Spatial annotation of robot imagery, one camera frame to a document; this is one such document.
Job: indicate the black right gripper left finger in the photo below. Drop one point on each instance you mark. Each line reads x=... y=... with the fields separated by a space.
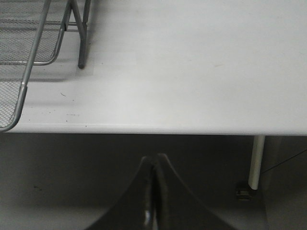
x=135 y=210

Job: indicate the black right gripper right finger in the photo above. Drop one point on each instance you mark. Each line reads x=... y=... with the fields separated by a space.
x=177 y=208

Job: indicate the mesh tray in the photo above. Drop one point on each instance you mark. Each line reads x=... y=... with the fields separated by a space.
x=19 y=20
x=13 y=90

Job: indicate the white table leg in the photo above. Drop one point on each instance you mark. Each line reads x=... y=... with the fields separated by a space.
x=256 y=161

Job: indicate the grey metal rack frame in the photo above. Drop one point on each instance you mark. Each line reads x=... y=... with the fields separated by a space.
x=82 y=26

